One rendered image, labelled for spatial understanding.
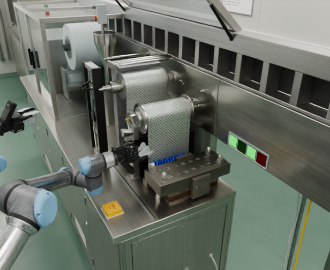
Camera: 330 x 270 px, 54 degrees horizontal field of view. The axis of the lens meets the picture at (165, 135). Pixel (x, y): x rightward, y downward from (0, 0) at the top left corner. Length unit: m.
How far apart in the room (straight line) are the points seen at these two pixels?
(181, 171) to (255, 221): 1.48
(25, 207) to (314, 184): 0.99
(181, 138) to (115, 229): 0.55
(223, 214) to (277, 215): 1.36
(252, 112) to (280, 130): 0.16
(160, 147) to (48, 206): 0.66
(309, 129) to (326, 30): 2.84
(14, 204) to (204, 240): 0.97
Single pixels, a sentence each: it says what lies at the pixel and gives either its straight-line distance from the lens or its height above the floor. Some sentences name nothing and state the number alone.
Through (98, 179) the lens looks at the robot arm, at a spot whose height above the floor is 1.04.
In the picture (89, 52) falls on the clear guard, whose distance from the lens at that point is 2.42.
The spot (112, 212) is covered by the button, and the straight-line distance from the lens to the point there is 1.50.
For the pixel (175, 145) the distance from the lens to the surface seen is 1.65.
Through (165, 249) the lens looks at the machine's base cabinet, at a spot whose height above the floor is 0.70.
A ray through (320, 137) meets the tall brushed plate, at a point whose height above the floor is 1.39.
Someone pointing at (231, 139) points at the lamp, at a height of 1.19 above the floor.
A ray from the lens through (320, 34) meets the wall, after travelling 4.04.
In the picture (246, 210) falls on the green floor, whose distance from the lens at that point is 3.02.
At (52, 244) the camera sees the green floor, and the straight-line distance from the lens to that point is 2.76.
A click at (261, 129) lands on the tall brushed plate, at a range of 1.38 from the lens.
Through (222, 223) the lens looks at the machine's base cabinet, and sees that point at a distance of 1.78.
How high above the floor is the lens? 1.89
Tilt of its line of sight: 27 degrees down
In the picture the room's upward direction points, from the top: 1 degrees clockwise
